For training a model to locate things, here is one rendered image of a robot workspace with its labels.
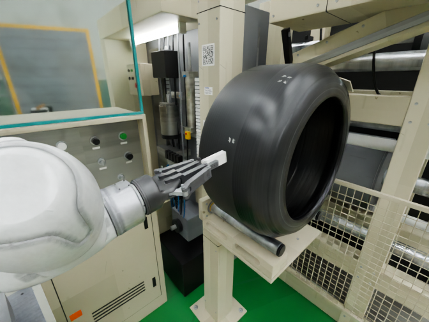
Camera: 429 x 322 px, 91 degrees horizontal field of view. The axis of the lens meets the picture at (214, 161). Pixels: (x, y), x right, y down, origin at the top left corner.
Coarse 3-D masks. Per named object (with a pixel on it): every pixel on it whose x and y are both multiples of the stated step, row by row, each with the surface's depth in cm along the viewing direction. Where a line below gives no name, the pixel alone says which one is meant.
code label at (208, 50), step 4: (208, 44) 79; (212, 44) 77; (204, 48) 81; (208, 48) 79; (212, 48) 78; (204, 52) 81; (208, 52) 80; (212, 52) 78; (204, 56) 82; (208, 56) 80; (212, 56) 79; (204, 60) 82; (208, 60) 81; (212, 60) 79; (204, 64) 83; (208, 64) 81; (212, 64) 80
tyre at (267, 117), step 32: (288, 64) 62; (224, 96) 62; (256, 96) 54; (288, 96) 50; (320, 96) 55; (224, 128) 57; (256, 128) 50; (288, 128) 49; (320, 128) 90; (256, 160) 50; (288, 160) 52; (320, 160) 92; (224, 192) 61; (256, 192) 53; (288, 192) 95; (320, 192) 81; (256, 224) 60; (288, 224) 64
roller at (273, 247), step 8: (216, 208) 88; (224, 216) 85; (232, 224) 82; (240, 224) 79; (248, 232) 76; (256, 232) 74; (256, 240) 74; (264, 240) 71; (272, 240) 70; (272, 248) 69; (280, 248) 68
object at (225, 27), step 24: (216, 0) 71; (240, 0) 75; (216, 24) 74; (240, 24) 78; (216, 48) 76; (240, 48) 82; (216, 72) 79; (240, 72) 85; (216, 264) 114; (216, 288) 120; (216, 312) 127
